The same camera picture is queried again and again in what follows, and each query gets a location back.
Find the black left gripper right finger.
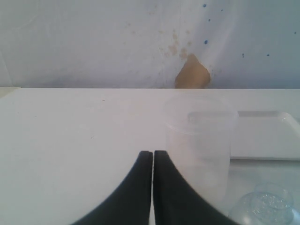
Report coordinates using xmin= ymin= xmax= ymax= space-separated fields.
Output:
xmin=153 ymin=150 xmax=236 ymax=225

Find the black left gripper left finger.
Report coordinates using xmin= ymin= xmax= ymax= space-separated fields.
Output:
xmin=74 ymin=151 xmax=153 ymax=225

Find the frosted translucent plastic cup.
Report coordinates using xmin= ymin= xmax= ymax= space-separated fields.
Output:
xmin=164 ymin=93 xmax=238 ymax=206

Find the clear plastic dome lid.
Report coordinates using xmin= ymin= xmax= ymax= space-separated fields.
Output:
xmin=228 ymin=183 xmax=300 ymax=225

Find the white rectangular tray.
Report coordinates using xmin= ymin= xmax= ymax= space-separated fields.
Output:
xmin=187 ymin=111 xmax=300 ymax=161

